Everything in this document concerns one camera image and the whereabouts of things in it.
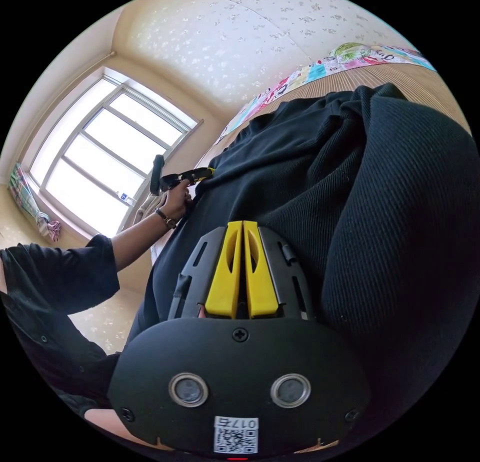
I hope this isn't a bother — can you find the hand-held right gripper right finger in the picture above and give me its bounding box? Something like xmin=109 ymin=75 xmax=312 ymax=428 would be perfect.
xmin=243 ymin=220 xmax=280 ymax=320

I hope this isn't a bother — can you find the person's left forearm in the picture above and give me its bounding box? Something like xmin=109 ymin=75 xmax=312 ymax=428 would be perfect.
xmin=110 ymin=206 xmax=179 ymax=273

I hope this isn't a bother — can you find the person's body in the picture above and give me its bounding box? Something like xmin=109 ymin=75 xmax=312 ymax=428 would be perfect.
xmin=0 ymin=233 xmax=125 ymax=422

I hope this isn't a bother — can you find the black long sleeve shirt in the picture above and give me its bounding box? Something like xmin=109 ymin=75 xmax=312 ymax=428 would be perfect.
xmin=125 ymin=83 xmax=480 ymax=462

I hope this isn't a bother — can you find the person's right hand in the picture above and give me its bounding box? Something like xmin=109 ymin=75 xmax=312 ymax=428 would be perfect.
xmin=83 ymin=407 xmax=131 ymax=440

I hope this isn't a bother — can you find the colourful tied curtain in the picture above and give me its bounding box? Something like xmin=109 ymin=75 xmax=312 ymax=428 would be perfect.
xmin=7 ymin=161 xmax=63 ymax=244

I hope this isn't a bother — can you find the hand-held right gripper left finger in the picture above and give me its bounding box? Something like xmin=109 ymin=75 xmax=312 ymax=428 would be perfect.
xmin=204 ymin=220 xmax=243 ymax=320

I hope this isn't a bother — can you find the person's left hand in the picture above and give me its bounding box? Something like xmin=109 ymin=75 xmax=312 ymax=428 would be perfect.
xmin=161 ymin=179 xmax=194 ymax=221

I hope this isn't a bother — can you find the window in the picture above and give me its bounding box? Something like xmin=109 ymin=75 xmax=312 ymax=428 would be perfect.
xmin=28 ymin=66 xmax=206 ymax=242

